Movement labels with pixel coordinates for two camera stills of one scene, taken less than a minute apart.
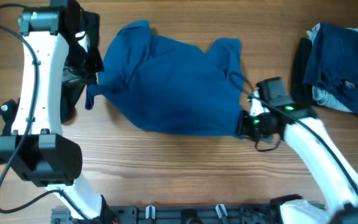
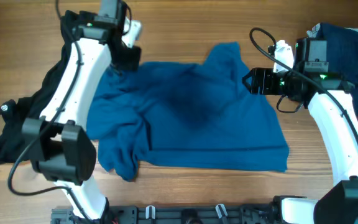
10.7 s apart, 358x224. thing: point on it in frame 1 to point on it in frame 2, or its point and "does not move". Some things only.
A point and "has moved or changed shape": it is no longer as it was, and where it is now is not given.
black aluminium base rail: [174, 214] does not move
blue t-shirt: [169, 86] has moved or changed shape
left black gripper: [90, 77] to [130, 64]
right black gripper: [242, 129] to [265, 87]
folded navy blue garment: [345, 63] does not move
